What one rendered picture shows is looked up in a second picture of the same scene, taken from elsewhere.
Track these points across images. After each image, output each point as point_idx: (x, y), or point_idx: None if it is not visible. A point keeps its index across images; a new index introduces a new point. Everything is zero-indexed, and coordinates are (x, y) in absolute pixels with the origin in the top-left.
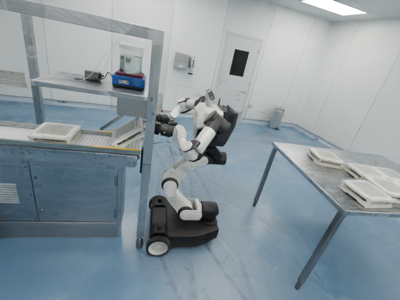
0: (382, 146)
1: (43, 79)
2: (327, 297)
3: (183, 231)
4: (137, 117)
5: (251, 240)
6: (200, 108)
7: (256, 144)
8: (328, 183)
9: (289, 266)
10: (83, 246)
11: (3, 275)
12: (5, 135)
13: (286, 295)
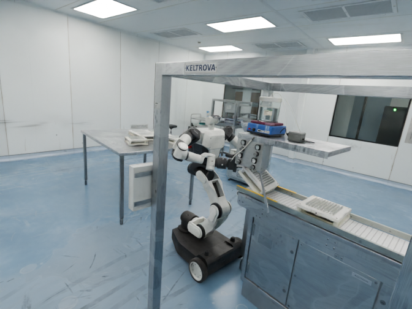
0: None
1: (341, 145)
2: (185, 197)
3: (216, 234)
4: (246, 167)
5: (170, 220)
6: (218, 132)
7: None
8: (173, 145)
9: (178, 206)
10: None
11: None
12: (380, 238)
13: (198, 206)
